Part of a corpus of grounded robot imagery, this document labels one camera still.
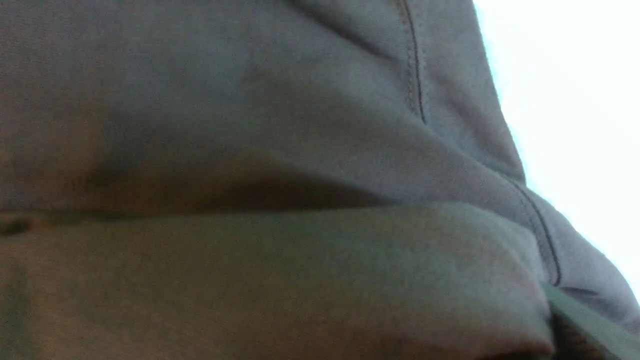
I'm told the gray long-sleeve shirt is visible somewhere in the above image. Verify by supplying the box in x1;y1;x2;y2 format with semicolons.
1;0;639;360

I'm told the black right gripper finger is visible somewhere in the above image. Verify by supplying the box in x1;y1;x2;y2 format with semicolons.
542;284;640;360

